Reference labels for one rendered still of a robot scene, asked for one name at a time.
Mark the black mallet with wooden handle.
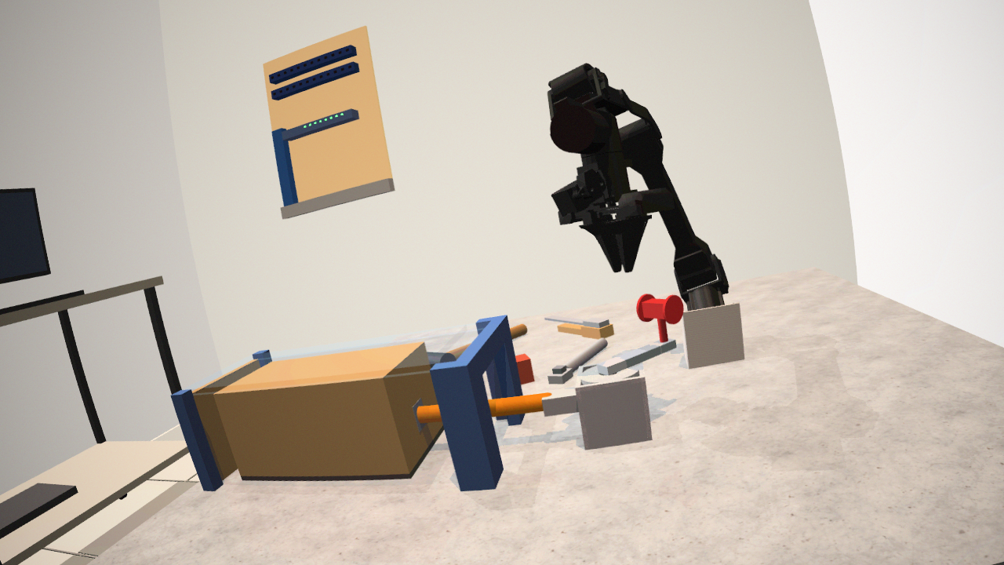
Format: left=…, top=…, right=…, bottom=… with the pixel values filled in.
left=510, top=324, right=528, bottom=340

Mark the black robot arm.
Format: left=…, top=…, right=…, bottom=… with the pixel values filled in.
left=547, top=63, right=729, bottom=311

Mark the blue u-shaped frame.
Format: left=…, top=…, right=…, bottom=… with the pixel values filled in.
left=450, top=315, right=522, bottom=490

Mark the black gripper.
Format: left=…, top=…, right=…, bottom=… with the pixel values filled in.
left=558, top=151, right=675, bottom=272

